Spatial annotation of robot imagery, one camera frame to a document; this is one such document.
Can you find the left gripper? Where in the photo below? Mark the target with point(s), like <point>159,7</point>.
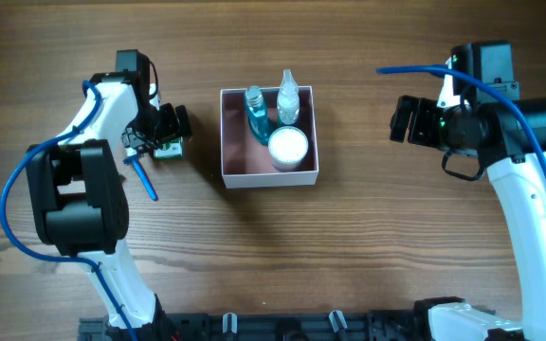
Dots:
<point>160,128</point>

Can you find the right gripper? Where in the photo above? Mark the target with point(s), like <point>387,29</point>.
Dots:
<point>421,119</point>

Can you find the green soap box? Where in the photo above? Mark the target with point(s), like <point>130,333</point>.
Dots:
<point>170,150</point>

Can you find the blue mouthwash bottle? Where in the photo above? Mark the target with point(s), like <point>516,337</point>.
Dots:
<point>257,114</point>

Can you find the blue jar white lid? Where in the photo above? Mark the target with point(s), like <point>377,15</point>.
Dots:
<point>287,146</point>

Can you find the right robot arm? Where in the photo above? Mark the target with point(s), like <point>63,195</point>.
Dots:
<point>481,114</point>

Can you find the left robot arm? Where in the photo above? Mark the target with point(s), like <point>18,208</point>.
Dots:
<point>76,193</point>

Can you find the blue disposable razor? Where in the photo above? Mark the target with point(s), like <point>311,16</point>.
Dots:
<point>141,177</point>

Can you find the white box pink interior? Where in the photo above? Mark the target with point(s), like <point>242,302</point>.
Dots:
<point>245,163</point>

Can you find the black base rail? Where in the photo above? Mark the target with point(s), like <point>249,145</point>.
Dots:
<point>371,326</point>

